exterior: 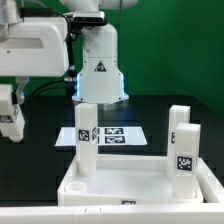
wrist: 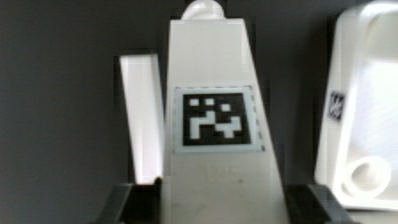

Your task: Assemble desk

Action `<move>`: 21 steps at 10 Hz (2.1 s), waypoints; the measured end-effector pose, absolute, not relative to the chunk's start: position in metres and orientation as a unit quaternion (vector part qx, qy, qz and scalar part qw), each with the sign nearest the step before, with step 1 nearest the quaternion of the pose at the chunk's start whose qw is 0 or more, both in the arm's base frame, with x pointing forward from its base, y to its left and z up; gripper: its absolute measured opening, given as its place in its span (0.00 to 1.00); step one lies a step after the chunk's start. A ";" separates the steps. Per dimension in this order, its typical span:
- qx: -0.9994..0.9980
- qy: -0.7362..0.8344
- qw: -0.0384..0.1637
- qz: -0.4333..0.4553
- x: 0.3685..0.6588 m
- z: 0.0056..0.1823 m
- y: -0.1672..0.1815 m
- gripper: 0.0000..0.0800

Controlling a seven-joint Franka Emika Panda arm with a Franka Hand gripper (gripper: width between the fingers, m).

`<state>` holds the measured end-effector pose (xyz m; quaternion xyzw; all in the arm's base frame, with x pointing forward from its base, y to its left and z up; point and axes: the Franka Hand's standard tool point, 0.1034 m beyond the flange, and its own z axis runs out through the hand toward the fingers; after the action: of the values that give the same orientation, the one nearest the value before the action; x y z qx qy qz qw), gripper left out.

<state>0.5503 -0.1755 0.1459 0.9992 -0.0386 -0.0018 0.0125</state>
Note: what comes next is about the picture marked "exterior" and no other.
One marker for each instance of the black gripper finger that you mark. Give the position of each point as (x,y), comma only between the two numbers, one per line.
(18,94)

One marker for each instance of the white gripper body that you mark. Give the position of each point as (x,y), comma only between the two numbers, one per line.
(35,47)

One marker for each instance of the white desk tabletop tray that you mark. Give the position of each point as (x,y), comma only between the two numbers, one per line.
(121,180)

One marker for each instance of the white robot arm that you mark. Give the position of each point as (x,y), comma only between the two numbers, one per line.
(99,80)

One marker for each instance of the white marker sheet with tags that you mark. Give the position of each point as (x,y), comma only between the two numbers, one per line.
(106,136)

